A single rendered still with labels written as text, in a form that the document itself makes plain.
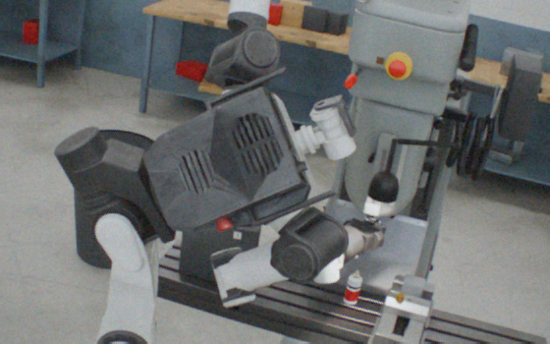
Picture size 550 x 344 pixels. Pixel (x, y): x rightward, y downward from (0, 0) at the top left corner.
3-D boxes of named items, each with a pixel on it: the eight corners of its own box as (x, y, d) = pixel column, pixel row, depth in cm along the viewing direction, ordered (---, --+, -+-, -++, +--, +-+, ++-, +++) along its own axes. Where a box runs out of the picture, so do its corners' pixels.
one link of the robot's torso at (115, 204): (76, 214, 157) (123, 195, 155) (87, 188, 169) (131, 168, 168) (105, 262, 162) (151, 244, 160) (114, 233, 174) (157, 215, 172)
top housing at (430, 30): (453, 90, 162) (467, 23, 156) (341, 64, 168) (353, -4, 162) (461, 48, 204) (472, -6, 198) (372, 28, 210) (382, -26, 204)
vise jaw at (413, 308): (424, 322, 199) (428, 312, 198) (382, 311, 203) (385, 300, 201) (427, 312, 205) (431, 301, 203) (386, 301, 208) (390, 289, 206)
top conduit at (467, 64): (472, 74, 162) (475, 59, 161) (455, 69, 163) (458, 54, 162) (476, 36, 203) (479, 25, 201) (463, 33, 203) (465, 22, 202)
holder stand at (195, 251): (250, 286, 219) (259, 228, 211) (178, 273, 220) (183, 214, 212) (255, 265, 230) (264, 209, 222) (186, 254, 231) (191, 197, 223)
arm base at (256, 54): (233, 85, 151) (282, 87, 156) (232, 23, 152) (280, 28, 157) (203, 96, 164) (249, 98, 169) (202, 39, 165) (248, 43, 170)
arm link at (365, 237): (388, 226, 197) (365, 240, 188) (380, 258, 201) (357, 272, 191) (349, 208, 203) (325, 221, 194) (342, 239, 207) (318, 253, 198)
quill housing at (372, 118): (409, 228, 191) (436, 113, 178) (333, 208, 195) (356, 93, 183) (416, 200, 208) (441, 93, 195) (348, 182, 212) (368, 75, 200)
